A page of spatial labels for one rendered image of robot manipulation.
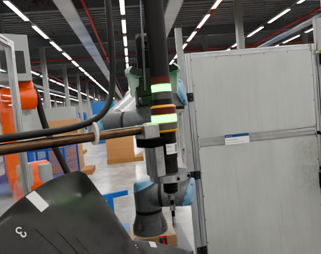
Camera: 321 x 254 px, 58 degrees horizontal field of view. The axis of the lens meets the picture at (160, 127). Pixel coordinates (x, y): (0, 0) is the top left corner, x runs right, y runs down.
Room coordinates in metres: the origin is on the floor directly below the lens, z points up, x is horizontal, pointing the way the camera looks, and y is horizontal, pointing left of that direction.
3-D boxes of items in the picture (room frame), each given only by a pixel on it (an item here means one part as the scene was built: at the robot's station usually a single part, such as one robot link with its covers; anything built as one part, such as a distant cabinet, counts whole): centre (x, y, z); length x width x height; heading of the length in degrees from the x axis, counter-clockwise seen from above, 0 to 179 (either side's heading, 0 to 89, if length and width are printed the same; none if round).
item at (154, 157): (0.50, 0.00, 1.49); 0.09 x 0.07 x 0.10; 130
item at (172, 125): (0.50, -0.01, 1.53); 0.04 x 0.04 x 0.01
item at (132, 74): (0.61, 0.05, 1.62); 0.09 x 0.03 x 0.06; 163
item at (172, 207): (0.50, -0.01, 1.38); 0.01 x 0.01 x 0.05
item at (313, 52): (2.40, -1.34, 1.82); 0.09 x 0.04 x 0.23; 95
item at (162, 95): (0.50, -0.01, 1.59); 0.03 x 0.03 x 0.01
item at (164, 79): (0.50, -0.01, 1.61); 0.03 x 0.03 x 0.01
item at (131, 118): (0.87, 0.05, 1.53); 0.11 x 0.08 x 0.11; 79
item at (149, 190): (1.26, 0.08, 1.21); 0.13 x 0.12 x 0.14; 79
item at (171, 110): (0.50, -0.01, 1.56); 0.04 x 0.04 x 0.01
